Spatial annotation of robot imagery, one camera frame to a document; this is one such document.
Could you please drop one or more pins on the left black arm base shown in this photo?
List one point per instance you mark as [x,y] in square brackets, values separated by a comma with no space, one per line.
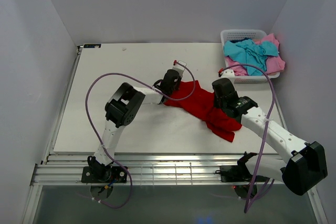
[110,174]

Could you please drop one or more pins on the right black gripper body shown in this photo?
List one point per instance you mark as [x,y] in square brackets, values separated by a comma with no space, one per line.
[221,87]

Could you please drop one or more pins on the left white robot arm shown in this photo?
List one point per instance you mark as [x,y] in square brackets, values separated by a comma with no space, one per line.
[121,110]

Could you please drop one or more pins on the pink t shirt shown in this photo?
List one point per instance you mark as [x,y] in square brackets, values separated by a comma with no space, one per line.
[262,53]

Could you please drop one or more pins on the aluminium frame rails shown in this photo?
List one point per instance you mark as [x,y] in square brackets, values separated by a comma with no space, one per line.
[165,146]

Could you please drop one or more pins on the turquoise t shirt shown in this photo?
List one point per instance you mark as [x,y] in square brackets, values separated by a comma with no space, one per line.
[247,52]

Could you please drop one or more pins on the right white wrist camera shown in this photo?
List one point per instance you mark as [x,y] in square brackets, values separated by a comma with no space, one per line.
[226,73]

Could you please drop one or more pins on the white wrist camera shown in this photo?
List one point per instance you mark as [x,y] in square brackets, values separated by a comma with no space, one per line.
[179,66]
[226,73]

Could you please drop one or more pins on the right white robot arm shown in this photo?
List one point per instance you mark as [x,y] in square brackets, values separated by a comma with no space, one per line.
[302,165]

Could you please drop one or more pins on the blue white label sticker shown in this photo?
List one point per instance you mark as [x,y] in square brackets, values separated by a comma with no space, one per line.
[92,46]

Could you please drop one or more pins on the white plastic basket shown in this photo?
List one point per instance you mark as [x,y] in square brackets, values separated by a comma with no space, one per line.
[244,35]

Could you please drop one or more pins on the red t shirt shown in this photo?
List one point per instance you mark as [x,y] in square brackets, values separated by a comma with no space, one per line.
[201,105]

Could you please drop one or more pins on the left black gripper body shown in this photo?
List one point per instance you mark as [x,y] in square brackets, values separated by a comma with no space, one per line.
[172,80]

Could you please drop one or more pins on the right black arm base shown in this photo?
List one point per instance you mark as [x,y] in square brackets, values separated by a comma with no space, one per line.
[238,172]

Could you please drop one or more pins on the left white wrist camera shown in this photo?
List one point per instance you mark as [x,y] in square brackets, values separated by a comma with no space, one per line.
[179,66]

